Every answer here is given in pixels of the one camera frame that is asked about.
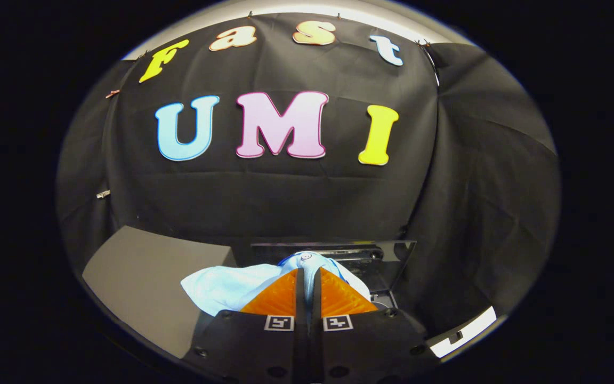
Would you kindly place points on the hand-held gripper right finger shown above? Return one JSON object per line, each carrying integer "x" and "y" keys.
{"x": 315, "y": 320}

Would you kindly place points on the silver metal clip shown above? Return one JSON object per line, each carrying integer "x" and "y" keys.
{"x": 103, "y": 194}

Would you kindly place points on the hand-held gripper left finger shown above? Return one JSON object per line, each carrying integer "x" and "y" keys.
{"x": 300, "y": 320}

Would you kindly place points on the copper clip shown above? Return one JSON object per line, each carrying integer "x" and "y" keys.
{"x": 112, "y": 94}

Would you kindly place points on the black backdrop cloth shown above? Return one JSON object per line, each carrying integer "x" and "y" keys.
{"x": 285, "y": 197}

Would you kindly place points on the light blue polo shirt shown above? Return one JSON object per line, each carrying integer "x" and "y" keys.
{"x": 221, "y": 288}

